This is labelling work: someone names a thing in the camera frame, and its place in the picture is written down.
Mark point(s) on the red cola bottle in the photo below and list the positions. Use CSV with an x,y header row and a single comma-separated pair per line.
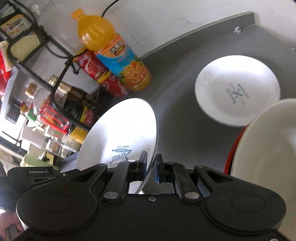
x,y
101,74

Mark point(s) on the white clip on counter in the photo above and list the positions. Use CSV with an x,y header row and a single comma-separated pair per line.
x,y
237,30

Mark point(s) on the orange juice bottle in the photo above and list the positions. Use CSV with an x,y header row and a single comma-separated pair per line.
x,y
99,35

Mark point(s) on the dark glass gold-cap bottle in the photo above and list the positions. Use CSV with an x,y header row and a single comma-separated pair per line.
x,y
75,103

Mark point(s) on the person's left hand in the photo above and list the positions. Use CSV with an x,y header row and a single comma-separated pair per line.
x,y
8,219

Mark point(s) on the white wall hook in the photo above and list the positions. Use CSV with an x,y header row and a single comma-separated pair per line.
x,y
35,9

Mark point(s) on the yellow sponge on rack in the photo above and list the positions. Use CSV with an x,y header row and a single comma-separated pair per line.
x,y
23,47

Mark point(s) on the white plate Sweet logo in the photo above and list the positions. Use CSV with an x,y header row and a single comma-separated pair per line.
x,y
127,132

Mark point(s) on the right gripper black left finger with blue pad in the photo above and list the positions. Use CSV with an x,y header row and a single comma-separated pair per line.
x,y
120,177

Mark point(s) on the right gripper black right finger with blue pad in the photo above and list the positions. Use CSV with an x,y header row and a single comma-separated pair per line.
x,y
177,175

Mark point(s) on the white top bowl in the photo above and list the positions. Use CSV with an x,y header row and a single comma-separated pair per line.
x,y
265,156

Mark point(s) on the red rimmed black bowl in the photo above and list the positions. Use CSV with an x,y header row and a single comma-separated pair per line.
x,y
229,161

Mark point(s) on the white plate Bakery logo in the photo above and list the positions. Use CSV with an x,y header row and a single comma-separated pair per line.
x,y
233,90

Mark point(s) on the soy sauce bottle red cap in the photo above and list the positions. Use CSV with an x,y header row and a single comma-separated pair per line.
x,y
50,117

